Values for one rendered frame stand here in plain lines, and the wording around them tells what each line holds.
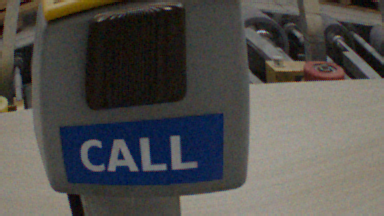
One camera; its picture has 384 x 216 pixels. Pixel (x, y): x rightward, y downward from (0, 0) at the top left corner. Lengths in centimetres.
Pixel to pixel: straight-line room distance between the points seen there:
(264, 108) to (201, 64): 94
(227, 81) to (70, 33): 5
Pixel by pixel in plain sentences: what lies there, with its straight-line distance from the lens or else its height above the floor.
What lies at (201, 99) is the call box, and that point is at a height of 118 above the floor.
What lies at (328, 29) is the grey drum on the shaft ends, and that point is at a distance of 202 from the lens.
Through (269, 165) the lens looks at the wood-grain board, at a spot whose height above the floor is 90.
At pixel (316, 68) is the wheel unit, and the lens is 143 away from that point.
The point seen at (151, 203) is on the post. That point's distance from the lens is 37.
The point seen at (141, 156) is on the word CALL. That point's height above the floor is 117.
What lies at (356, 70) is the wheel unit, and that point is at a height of 81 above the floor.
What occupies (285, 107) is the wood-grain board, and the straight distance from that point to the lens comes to 128.
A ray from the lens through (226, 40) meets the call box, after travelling 34.
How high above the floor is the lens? 128
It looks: 17 degrees down
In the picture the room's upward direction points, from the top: 1 degrees counter-clockwise
